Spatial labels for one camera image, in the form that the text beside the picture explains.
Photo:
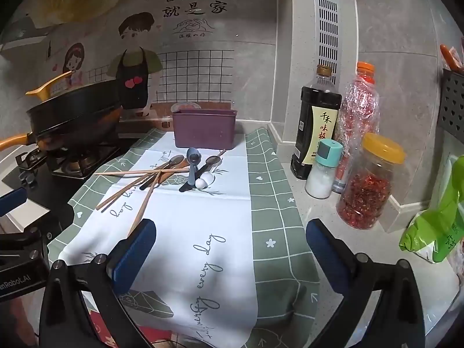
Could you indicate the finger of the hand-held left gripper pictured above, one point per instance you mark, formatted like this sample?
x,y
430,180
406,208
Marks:
x,y
11,202

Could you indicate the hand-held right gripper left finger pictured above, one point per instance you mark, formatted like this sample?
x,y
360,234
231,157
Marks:
x,y
135,250

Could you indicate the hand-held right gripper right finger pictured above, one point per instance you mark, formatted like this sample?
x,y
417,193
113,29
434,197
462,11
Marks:
x,y
325,257

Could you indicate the white spoon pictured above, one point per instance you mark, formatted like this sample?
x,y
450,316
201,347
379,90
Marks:
x,y
203,182

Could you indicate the dark wooden spoon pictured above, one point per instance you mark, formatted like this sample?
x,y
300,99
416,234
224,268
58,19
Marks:
x,y
212,160
177,160

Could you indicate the blue plastic spoon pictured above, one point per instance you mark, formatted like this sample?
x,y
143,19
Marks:
x,y
193,156

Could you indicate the purple utensil holder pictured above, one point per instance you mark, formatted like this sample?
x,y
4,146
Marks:
x,y
205,130

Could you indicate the black gas stove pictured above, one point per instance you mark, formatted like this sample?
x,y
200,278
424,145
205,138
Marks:
x,y
54,185

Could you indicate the teal-capped salt shaker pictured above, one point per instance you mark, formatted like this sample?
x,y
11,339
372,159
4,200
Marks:
x,y
321,181

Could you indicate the yellow-lidded chili flake jar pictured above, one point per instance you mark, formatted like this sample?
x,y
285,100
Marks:
x,y
366,192

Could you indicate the red printed item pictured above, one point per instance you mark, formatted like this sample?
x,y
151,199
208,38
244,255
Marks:
x,y
108,330

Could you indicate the green white printed tablecloth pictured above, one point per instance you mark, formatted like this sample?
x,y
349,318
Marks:
x,y
217,224

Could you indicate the green plastic bag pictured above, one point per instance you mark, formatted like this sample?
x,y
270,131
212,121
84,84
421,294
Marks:
x,y
440,221

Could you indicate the dark soy sauce bottle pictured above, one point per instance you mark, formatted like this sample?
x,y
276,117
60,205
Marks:
x,y
315,116

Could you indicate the orange-capped chili bottle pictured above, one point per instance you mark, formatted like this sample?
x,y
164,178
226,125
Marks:
x,y
360,105

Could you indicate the grey range hood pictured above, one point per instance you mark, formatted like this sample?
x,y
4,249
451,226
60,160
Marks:
x,y
21,34

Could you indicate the black perforated rack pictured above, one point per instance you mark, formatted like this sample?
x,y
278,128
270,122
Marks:
x,y
453,105

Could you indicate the white vent grille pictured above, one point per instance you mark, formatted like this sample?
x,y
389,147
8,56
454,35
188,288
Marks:
x,y
329,32

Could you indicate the red packet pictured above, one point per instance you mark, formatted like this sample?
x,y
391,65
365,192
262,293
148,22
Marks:
x,y
451,57

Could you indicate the cartoon wall sticker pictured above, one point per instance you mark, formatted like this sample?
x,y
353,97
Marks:
x,y
134,69

